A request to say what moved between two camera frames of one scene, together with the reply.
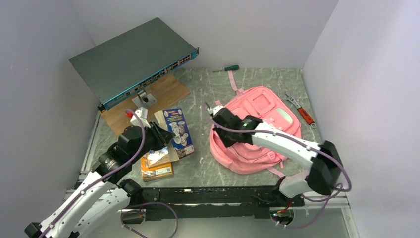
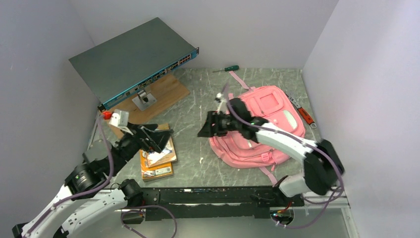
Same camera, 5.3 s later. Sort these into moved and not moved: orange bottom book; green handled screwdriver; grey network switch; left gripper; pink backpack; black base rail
Moved: left gripper; pink backpack
Not moved: black base rail; orange bottom book; grey network switch; green handled screwdriver
